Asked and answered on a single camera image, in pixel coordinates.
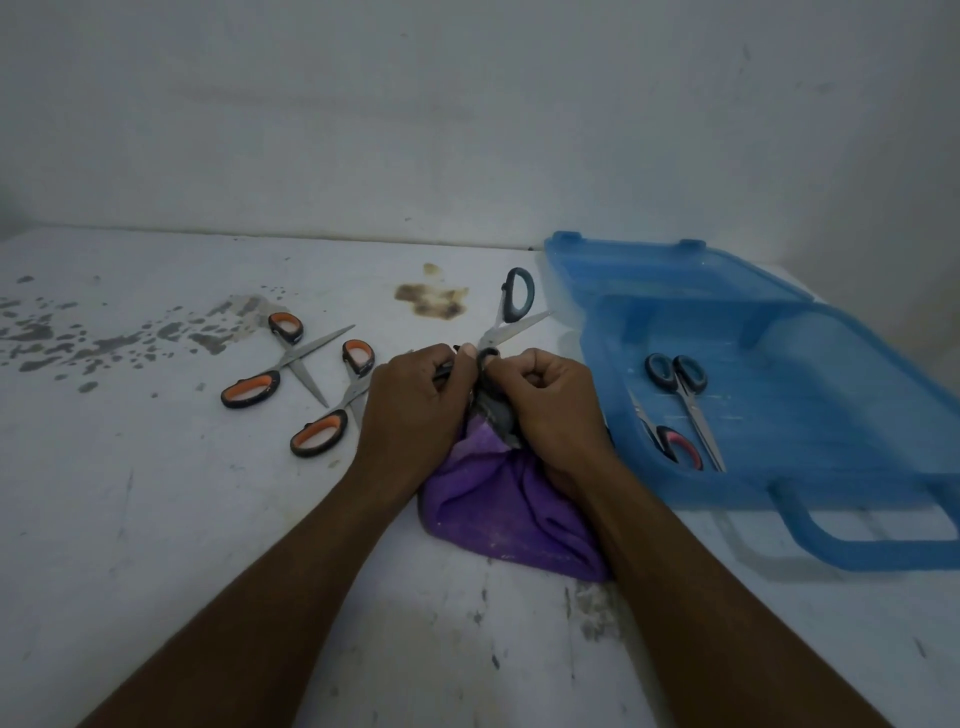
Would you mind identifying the red-handled scissors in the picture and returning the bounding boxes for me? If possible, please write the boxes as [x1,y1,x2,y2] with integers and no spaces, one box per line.
[628,390,705,473]

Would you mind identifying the purple cloth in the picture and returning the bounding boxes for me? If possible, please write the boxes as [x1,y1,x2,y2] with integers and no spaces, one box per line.
[417,411,614,583]

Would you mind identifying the person's right hand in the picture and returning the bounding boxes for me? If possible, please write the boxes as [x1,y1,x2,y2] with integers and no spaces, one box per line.
[480,348,625,492]

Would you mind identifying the blue-handled scissors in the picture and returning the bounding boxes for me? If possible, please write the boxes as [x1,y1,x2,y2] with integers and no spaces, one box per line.
[645,352,728,474]

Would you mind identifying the blue transparent plastic case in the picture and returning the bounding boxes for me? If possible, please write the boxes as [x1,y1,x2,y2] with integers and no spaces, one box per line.
[543,230,960,573]

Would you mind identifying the teal-handled scissors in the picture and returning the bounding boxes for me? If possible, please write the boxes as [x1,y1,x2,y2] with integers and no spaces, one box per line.
[431,267,553,451]

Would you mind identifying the person's left hand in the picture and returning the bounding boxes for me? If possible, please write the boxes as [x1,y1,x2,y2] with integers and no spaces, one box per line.
[351,342,483,502]

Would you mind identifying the person's left forearm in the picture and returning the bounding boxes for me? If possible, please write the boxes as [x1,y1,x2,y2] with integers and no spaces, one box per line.
[75,465,423,728]

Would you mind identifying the orange-handled scissors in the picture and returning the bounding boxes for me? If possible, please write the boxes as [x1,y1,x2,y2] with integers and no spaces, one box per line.
[219,311,357,411]
[289,339,377,459]

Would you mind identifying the person's right forearm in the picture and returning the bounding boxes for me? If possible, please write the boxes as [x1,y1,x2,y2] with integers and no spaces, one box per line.
[573,459,894,728]

